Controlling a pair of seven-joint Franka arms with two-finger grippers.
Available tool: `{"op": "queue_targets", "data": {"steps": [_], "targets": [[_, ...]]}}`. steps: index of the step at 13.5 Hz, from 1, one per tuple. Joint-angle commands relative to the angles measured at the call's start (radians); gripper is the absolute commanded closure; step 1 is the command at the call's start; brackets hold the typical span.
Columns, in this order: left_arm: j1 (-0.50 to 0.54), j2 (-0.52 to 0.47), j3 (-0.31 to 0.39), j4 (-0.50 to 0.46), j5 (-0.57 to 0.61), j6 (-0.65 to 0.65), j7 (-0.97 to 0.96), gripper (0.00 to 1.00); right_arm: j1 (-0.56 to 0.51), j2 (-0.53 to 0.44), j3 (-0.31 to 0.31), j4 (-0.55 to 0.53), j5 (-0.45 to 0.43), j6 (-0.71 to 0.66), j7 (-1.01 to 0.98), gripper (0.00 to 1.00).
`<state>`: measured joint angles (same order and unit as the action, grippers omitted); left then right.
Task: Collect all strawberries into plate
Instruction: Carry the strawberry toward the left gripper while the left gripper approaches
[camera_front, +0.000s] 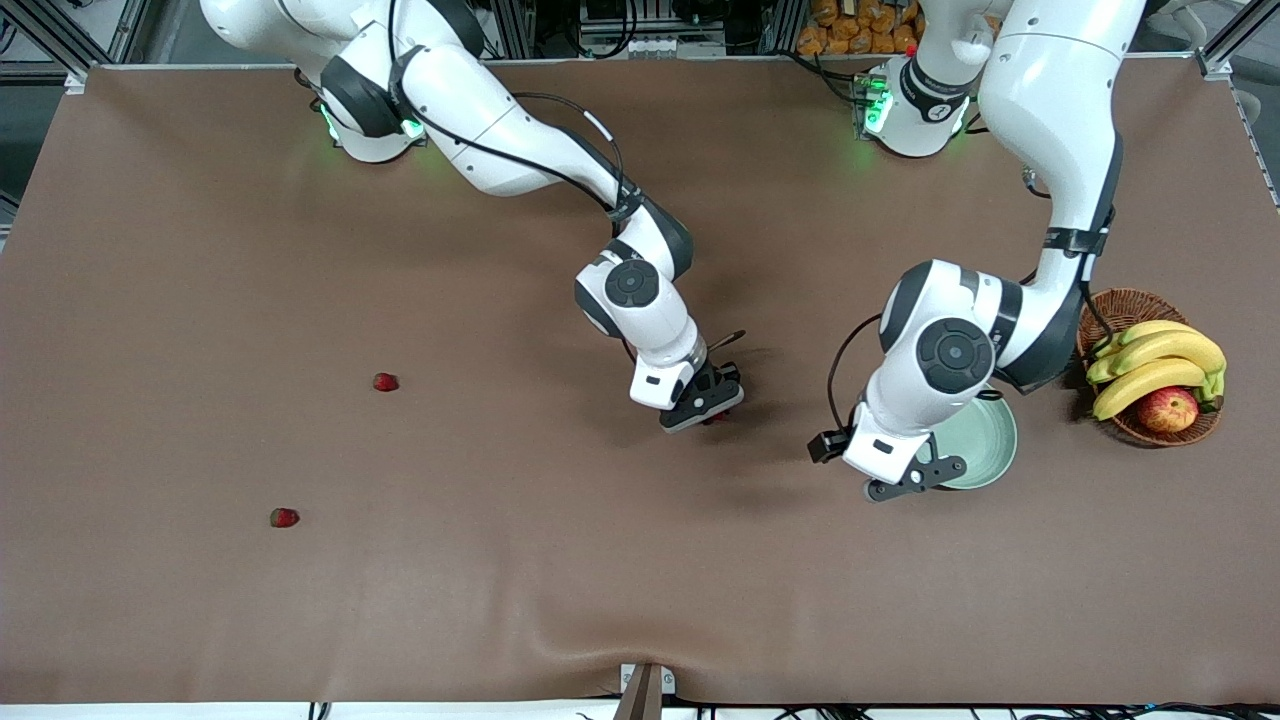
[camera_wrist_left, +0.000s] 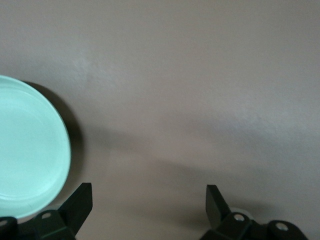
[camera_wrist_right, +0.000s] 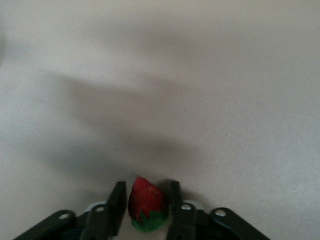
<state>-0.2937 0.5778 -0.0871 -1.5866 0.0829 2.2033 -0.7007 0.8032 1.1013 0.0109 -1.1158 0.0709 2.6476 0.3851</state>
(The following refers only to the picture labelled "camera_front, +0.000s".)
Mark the pale green round plate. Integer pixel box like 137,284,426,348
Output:
925,390,1019,491

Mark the brown table cover mat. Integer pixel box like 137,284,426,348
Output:
0,55,1280,706

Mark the large yellow banana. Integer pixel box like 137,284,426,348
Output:
1112,329,1227,377
1092,358,1207,422

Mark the red yellow apple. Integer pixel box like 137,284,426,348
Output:
1137,386,1200,434

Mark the small yellow banana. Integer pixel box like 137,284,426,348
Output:
1118,320,1196,346

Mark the brown wicker basket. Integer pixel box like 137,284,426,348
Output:
1077,288,1224,448

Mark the pile of orange buns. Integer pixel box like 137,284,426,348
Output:
797,0,921,56

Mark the metal table edge bracket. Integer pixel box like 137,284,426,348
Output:
612,662,677,720

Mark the aluminium frame beam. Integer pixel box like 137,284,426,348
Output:
0,0,151,96
1195,0,1280,211

